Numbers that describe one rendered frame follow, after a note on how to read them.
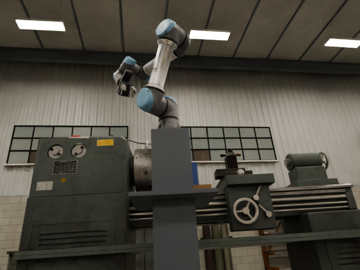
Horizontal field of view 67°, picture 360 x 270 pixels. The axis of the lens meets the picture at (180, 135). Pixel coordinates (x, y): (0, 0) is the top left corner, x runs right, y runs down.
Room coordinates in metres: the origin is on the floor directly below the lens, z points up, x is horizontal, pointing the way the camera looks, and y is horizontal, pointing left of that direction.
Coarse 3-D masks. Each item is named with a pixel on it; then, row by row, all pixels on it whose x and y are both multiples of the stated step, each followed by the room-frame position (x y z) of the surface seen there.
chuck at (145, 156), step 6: (144, 150) 1.80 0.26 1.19; (144, 156) 1.76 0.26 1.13; (150, 156) 1.76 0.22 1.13; (144, 162) 1.76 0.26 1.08; (150, 162) 1.76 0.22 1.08; (144, 168) 1.76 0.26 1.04; (150, 168) 1.76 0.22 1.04; (150, 174) 1.78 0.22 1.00; (144, 180) 1.80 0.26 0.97; (150, 180) 1.80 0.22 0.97; (144, 186) 1.84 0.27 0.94
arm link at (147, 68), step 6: (186, 42) 1.21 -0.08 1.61; (180, 48) 1.23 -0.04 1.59; (186, 48) 1.25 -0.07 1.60; (174, 54) 1.30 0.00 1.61; (180, 54) 1.29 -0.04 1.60; (144, 66) 1.44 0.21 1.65; (150, 66) 1.42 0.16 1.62; (138, 72) 1.46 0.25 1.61; (144, 72) 1.46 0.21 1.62; (150, 72) 1.46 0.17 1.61; (144, 78) 1.52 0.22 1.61
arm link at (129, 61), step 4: (128, 56) 1.37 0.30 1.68; (124, 60) 1.38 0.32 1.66; (128, 60) 1.37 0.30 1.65; (132, 60) 1.37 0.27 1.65; (124, 64) 1.38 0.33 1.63; (128, 64) 1.38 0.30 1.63; (132, 64) 1.39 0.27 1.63; (136, 64) 1.43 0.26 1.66; (120, 68) 1.40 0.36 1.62; (124, 68) 1.40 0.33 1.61; (128, 68) 1.40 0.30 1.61; (132, 68) 1.41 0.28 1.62; (136, 68) 1.43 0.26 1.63; (136, 72) 1.45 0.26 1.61
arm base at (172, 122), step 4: (164, 116) 1.32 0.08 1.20; (168, 116) 1.32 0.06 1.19; (172, 116) 1.33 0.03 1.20; (160, 120) 1.34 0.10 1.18; (164, 120) 1.32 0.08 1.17; (168, 120) 1.32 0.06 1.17; (172, 120) 1.33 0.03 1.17; (176, 120) 1.34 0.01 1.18; (160, 124) 1.34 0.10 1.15; (164, 124) 1.31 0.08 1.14; (168, 124) 1.31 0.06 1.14; (172, 124) 1.31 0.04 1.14; (176, 124) 1.34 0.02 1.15; (160, 128) 1.32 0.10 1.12; (164, 128) 1.31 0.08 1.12; (168, 128) 1.30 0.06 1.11; (172, 128) 1.31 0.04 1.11
